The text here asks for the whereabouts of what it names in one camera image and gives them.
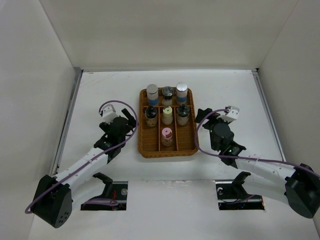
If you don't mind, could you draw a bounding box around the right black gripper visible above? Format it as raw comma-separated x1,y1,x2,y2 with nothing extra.
195,108,231,151

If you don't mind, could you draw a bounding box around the black knob grinder bottle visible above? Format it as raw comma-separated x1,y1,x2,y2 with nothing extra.
144,105,158,127

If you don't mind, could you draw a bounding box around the blue label jar silver lid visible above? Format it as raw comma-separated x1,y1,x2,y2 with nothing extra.
146,84,159,106

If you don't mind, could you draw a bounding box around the yellow lid condiment bottle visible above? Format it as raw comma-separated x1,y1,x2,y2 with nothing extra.
161,106,173,125

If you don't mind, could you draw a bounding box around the glass top grinder bottle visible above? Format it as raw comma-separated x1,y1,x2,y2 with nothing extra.
161,86,174,106

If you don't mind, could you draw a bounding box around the pink lid condiment bottle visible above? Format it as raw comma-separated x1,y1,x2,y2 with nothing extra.
161,127,173,147

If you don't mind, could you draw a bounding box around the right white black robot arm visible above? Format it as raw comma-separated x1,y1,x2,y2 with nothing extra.
194,106,320,219

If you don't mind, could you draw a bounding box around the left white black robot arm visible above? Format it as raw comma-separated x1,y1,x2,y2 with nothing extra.
25,101,138,229

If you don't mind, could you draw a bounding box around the woven brown divided basket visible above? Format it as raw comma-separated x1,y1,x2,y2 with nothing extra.
138,87,198,158

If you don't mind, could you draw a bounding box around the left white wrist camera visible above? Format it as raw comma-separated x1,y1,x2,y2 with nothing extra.
99,103,118,124

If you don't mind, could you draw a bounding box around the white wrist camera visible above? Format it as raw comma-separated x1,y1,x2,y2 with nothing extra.
219,105,240,123
99,103,118,124

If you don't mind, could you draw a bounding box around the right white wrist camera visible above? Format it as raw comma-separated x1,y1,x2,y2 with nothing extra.
219,105,240,123

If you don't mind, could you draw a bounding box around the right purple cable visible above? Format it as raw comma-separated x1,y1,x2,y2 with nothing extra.
194,107,320,178

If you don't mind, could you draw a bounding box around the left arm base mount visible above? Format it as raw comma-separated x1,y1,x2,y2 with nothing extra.
80,172,129,211

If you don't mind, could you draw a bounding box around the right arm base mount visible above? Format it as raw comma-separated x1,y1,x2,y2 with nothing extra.
215,171,265,211

